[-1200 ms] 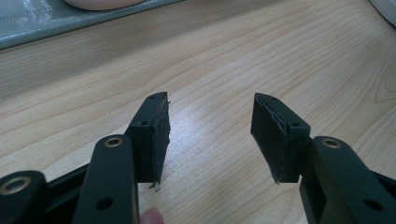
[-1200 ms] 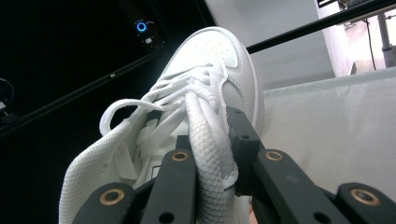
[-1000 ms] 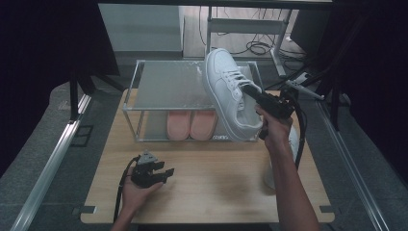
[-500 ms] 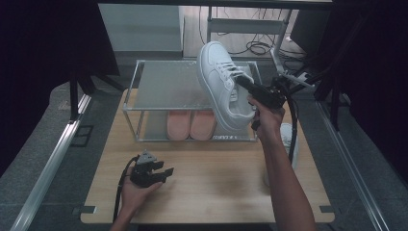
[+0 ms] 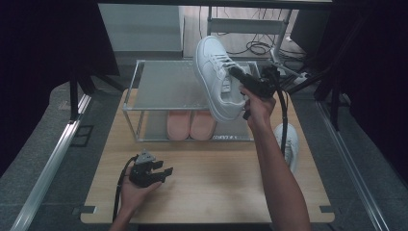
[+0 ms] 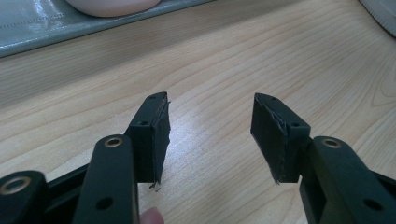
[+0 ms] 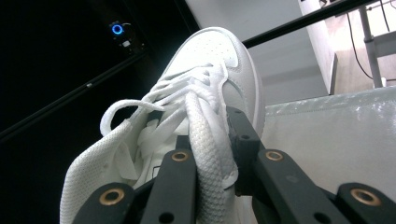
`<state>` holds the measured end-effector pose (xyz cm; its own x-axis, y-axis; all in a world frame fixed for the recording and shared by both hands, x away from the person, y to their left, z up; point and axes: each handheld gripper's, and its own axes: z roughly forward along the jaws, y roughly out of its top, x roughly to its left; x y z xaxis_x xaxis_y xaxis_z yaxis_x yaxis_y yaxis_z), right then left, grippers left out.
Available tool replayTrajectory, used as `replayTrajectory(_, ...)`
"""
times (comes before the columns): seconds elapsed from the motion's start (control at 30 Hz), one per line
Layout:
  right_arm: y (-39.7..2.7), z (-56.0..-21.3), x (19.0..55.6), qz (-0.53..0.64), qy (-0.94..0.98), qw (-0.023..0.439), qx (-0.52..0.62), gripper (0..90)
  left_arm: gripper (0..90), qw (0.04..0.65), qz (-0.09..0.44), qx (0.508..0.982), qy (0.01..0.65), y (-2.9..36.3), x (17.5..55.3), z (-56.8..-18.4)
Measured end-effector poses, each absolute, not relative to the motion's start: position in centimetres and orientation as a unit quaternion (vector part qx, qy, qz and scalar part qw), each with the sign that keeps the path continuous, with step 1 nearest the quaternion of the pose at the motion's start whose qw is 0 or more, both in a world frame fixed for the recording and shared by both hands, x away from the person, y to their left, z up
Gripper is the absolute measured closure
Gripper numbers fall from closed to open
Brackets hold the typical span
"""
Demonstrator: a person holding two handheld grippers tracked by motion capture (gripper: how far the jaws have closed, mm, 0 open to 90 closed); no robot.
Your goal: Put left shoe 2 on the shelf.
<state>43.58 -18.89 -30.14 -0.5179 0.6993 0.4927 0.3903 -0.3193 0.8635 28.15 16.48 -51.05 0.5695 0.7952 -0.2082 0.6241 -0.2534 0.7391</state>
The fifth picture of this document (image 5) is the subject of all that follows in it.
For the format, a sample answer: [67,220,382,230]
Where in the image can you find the black stand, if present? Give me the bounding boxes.
[67,68,126,122]
[278,15,370,132]

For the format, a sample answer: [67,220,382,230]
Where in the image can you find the person's left hand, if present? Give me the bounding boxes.
[119,169,163,213]

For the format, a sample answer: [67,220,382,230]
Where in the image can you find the aluminium rail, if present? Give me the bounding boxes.
[316,99,391,231]
[9,93,93,231]

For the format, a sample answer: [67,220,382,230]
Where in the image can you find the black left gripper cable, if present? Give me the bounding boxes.
[112,155,139,222]

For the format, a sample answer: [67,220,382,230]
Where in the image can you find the white desk frame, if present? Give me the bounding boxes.
[205,6,294,78]

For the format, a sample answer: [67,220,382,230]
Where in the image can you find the dark curtain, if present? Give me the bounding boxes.
[320,0,408,186]
[0,0,121,177]

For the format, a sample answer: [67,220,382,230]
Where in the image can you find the black floor cables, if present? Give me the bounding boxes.
[198,6,306,63]

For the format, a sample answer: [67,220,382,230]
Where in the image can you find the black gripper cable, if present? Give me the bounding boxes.
[274,74,291,158]
[112,155,139,222]

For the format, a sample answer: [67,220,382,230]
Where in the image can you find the person's right hand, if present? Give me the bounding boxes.
[240,88,277,129]

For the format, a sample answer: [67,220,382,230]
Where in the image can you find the white power strip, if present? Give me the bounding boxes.
[293,71,313,86]

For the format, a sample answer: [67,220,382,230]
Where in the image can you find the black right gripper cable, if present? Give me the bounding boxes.
[274,74,291,158]

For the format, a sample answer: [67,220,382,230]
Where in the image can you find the metal two-tier shoe rack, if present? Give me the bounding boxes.
[122,59,272,142]

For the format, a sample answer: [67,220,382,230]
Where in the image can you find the white cabinet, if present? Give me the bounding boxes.
[98,3,186,53]

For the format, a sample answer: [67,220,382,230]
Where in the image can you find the pink slipper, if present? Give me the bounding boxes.
[166,110,192,141]
[190,110,217,141]

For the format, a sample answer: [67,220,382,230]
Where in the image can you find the white sneaker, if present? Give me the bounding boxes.
[273,123,300,175]
[193,35,254,123]

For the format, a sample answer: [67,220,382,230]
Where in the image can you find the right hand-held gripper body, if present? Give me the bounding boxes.
[243,60,306,99]

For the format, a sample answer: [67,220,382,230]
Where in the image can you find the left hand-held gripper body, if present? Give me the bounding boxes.
[128,148,162,189]

